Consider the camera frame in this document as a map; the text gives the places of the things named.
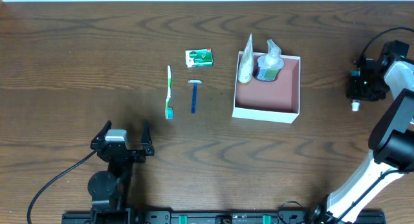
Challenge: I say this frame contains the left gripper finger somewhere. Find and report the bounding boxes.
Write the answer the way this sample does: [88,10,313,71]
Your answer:
[140,121,155,156]
[90,120,112,150]

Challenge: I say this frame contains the small green toothpaste tube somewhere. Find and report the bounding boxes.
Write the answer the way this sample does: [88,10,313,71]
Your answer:
[351,71,360,112]

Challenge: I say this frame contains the green Dettol soap bar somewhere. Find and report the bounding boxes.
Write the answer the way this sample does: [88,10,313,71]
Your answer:
[185,48,213,68]

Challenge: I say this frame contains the clear pump sanitizer bottle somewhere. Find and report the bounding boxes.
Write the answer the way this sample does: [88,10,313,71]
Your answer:
[256,39,284,82]

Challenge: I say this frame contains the white cream tube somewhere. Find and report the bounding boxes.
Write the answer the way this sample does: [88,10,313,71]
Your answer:
[237,34,254,84]

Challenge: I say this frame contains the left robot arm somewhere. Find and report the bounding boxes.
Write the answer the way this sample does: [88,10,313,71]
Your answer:
[87,121,155,224]

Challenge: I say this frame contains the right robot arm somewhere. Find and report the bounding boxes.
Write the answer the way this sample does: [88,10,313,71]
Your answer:
[303,40,413,223]

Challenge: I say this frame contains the green white toothbrush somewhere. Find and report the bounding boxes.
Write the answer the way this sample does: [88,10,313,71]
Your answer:
[165,65,173,120]

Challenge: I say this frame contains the blue disposable razor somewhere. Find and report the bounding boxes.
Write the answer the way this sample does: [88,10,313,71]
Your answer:
[188,80,202,114]

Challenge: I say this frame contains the white box pink interior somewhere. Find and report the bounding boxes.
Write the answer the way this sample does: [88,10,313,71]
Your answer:
[232,55,301,124]

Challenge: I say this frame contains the right black cable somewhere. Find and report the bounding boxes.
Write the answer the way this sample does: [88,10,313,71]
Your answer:
[336,26,414,223]

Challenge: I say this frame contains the black cable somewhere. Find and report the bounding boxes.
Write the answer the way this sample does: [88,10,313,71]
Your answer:
[336,26,414,223]
[27,149,98,224]

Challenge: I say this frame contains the left black cable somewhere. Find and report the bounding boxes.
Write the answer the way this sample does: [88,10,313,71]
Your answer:
[27,149,98,224]

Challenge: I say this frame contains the black mounting rail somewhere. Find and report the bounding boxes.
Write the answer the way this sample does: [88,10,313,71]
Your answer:
[61,209,387,224]

